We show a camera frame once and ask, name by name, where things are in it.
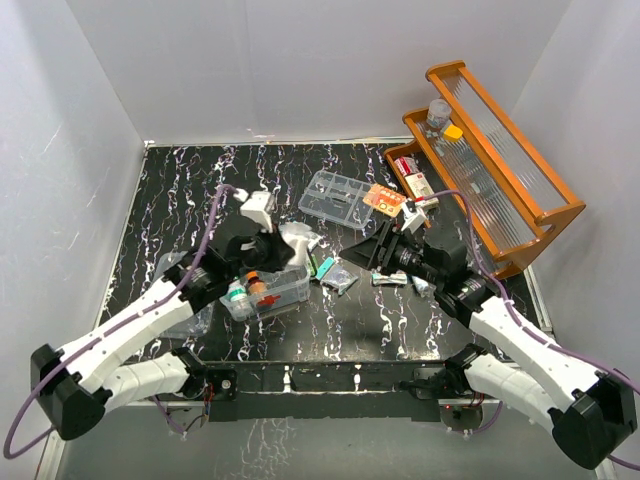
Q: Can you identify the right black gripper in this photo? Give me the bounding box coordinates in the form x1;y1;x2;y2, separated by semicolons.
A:
340;221;444;287

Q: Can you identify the white blue gauze packet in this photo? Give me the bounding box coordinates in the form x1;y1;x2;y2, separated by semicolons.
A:
279;222;322;268

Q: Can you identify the green wind oil box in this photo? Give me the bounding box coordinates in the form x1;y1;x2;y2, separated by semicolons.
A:
306;253;319;279

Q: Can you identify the orange plaster packet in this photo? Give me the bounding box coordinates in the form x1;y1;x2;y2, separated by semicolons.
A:
363;184;407;218

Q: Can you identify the orange brown medicine bottle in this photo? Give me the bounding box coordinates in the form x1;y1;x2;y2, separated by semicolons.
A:
246;271;267;302

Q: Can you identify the clear first aid box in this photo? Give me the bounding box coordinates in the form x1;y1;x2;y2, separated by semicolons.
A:
227;266;310;322

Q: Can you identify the teal bandage packet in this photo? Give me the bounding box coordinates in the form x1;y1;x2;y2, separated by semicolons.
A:
315;257;336;281

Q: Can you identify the dark pill blister pack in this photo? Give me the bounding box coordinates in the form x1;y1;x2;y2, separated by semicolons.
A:
320;264;358;296

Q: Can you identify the blue white spray bottle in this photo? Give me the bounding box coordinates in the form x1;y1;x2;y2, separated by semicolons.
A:
411;276;431;298

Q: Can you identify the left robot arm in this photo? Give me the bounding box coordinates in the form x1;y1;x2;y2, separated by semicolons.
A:
30;231;305;440

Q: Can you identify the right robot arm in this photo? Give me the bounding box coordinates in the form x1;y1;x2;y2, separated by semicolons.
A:
339;221;638;470

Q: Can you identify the beige medicine box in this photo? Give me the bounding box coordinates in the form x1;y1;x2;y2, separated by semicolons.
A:
404;173;439;210

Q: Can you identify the red white medicine box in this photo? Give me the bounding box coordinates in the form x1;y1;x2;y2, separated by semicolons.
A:
394;156;420;177

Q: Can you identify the clear compartment organizer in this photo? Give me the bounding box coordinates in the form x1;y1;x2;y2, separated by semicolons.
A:
298;170;373;230

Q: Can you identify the white green capped bottle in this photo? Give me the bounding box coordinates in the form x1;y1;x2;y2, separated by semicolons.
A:
221;279;251;316

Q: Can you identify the orange wooden shelf rack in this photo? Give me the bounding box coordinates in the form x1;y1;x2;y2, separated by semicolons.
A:
384;60;585;278

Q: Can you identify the yellow capped bottle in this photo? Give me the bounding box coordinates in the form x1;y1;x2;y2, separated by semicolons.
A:
442;124;463;142

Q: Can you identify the clear jar on shelf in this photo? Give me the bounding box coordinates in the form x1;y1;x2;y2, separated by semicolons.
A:
426;99;451;130

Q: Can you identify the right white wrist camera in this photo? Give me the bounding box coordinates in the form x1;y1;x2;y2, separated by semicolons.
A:
401;197;431;234

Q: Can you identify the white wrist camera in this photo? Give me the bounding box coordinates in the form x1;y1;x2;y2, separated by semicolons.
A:
401;197;431;234
233;189;276;233

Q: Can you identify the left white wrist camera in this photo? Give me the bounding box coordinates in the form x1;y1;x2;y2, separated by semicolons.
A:
233;189;276;233

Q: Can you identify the clear box lid with handle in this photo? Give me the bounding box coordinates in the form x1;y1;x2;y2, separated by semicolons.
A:
152;252;216;341

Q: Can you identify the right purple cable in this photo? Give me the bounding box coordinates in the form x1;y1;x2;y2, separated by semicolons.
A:
414;189;640;471

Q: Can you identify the metal frame rail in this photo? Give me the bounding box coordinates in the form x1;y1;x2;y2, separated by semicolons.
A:
39;279;616;480

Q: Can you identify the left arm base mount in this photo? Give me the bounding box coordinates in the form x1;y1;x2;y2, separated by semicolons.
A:
171;347;238;418

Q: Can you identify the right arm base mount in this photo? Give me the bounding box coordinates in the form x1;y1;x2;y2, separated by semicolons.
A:
398;344;489;408

